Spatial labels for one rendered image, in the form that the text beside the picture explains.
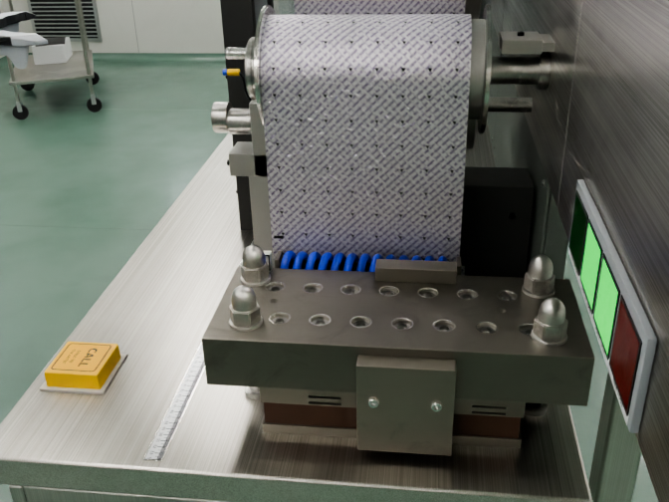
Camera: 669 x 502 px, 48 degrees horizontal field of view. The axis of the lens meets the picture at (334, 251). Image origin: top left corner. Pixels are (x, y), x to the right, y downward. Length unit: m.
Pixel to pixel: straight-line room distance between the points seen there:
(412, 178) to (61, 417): 0.50
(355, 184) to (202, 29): 5.93
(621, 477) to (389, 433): 0.62
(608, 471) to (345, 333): 0.67
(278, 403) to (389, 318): 0.16
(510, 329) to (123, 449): 0.44
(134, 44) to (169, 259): 5.82
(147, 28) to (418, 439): 6.31
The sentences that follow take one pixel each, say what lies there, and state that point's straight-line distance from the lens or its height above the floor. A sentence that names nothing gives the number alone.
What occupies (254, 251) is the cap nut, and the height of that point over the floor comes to 1.07.
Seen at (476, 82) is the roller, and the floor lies 1.25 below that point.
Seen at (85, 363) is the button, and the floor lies 0.92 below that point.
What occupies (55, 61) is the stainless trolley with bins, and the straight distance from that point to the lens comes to 5.91.
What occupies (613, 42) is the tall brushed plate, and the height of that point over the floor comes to 1.34.
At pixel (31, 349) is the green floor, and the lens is 2.84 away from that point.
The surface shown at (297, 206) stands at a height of 1.10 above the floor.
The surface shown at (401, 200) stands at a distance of 0.91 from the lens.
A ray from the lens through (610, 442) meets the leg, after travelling 1.30.
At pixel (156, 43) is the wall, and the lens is 6.95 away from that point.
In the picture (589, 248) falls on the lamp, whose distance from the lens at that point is 0.62.
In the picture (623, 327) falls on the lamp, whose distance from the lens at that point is 0.52.
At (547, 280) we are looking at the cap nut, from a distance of 0.87.
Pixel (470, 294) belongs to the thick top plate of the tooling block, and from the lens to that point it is 0.88.
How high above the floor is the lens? 1.47
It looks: 27 degrees down
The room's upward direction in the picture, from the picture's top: 2 degrees counter-clockwise
